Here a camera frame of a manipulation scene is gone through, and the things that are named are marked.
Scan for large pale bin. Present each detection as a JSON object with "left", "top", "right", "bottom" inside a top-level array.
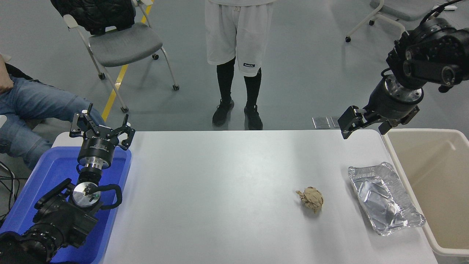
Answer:
[{"left": 381, "top": 128, "right": 469, "bottom": 259}]

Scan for grey chair with white frame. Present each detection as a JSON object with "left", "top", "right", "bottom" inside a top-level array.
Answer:
[
  {"left": 345, "top": 0, "right": 436, "bottom": 43},
  {"left": 63, "top": 0, "right": 180, "bottom": 113}
]

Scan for black jacket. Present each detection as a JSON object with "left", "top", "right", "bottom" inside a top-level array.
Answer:
[{"left": 50, "top": 0, "right": 137, "bottom": 36}]

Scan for seated person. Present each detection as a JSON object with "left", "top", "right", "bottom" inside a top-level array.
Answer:
[{"left": 0, "top": 63, "right": 105, "bottom": 171}]

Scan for black cables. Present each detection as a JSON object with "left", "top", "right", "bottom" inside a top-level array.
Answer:
[{"left": 0, "top": 161, "right": 21, "bottom": 220}]

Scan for blue plastic tray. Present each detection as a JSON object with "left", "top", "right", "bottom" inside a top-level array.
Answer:
[{"left": 0, "top": 146, "right": 132, "bottom": 264}]

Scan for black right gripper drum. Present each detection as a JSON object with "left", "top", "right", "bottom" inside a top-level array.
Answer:
[{"left": 366, "top": 79, "right": 420, "bottom": 120}]

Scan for seated person's hand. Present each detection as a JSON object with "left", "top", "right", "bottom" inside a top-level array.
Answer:
[{"left": 0, "top": 63, "right": 14, "bottom": 94}]

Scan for standing person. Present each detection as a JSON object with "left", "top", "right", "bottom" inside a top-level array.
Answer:
[{"left": 204, "top": 0, "right": 274, "bottom": 131}]

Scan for crumpled tan paper ball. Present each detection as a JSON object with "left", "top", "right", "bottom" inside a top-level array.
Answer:
[{"left": 296, "top": 187, "right": 325, "bottom": 214}]

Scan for silver foil tray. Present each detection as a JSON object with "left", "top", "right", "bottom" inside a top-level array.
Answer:
[{"left": 348, "top": 162, "right": 426, "bottom": 236}]

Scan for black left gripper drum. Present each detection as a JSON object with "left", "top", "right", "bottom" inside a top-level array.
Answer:
[{"left": 77, "top": 126, "right": 120, "bottom": 164}]

